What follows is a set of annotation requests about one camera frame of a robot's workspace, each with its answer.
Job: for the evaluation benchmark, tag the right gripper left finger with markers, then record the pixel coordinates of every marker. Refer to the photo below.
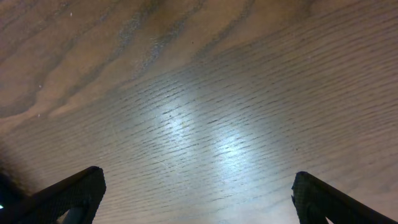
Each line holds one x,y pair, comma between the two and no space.
78,197

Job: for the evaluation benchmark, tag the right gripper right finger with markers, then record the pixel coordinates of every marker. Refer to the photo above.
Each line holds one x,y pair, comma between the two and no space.
317,202

